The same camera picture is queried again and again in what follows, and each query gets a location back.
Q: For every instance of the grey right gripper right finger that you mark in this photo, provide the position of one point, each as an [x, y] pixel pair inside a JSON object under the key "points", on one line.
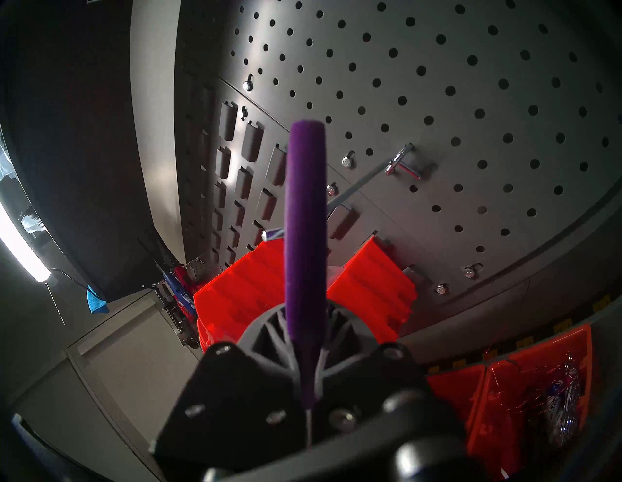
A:
{"points": [[347, 335]]}

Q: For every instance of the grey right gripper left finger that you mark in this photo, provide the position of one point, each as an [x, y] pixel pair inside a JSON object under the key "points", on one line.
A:
{"points": [[265, 335]]}

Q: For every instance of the silver pegboard hook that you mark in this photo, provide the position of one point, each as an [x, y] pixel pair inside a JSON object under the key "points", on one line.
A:
{"points": [[401, 163]]}

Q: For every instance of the grey metal pegboard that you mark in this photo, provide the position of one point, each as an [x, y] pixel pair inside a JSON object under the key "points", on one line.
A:
{"points": [[437, 97]]}

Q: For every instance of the dark metal C-clamp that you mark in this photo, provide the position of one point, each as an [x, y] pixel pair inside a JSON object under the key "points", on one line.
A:
{"points": [[177, 325]]}

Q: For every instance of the blue cloth piece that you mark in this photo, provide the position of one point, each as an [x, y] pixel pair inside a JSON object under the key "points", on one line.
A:
{"points": [[97, 301]]}

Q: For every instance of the white ceiling light bar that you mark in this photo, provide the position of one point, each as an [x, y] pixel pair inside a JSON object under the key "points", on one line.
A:
{"points": [[19, 243]]}

